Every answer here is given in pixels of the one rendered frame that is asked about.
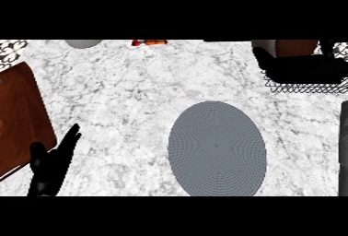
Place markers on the brown wooden cutting board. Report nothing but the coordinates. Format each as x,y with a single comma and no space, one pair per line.
20,123

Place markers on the grey round bowl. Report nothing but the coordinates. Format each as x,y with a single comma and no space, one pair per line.
82,43

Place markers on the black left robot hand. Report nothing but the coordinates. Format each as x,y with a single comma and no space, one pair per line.
48,167

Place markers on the red and orange object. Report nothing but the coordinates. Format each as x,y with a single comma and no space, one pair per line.
149,42

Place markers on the grey oval placemat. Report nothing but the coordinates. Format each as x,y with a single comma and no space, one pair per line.
216,149

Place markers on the brown block in basket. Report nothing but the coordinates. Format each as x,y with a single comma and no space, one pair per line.
293,47

